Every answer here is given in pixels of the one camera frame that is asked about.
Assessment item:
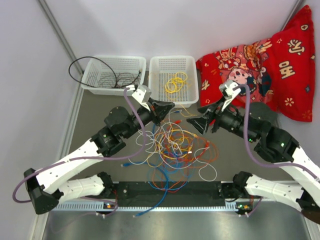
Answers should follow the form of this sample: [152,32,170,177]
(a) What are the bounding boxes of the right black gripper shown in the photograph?
[185,95,256,143]

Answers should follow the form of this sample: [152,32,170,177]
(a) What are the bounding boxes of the thin dark brown wire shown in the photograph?
[114,72,141,90]

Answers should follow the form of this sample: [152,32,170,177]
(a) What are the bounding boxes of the black cable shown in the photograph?
[68,56,142,89]

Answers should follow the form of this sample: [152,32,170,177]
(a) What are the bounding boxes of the thin black wire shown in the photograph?
[84,71,116,88]

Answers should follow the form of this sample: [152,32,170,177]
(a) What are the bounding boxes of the thin yellow wire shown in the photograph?
[164,71,188,94]
[174,74,198,118]

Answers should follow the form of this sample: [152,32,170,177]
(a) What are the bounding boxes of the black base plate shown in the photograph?
[101,181,239,201]

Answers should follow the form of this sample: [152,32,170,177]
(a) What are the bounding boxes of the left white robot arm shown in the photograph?
[23,98,175,215]

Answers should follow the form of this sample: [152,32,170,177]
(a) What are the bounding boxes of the white slotted cable duct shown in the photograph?
[52,201,249,212]

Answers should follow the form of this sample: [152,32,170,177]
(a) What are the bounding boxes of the red ethernet cable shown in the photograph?
[159,119,211,171]

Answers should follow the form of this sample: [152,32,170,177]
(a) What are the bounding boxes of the left white plastic basket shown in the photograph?
[81,55,147,96]

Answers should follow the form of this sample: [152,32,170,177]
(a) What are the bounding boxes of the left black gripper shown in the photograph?
[122,98,175,140]

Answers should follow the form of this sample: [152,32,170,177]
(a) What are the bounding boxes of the white plastic basket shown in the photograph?
[81,55,147,96]
[148,55,199,108]

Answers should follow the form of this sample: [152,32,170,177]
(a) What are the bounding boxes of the orange thin cable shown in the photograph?
[147,124,220,195]

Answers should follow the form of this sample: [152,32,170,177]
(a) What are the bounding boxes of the red patterned pillow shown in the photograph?
[196,5,316,122]

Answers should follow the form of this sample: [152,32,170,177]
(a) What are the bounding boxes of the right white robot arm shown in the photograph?
[187,102,320,224]

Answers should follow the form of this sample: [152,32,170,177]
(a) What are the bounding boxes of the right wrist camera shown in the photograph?
[219,80,241,112]

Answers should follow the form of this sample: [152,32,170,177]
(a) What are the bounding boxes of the right white plastic basket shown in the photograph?
[148,55,199,108]

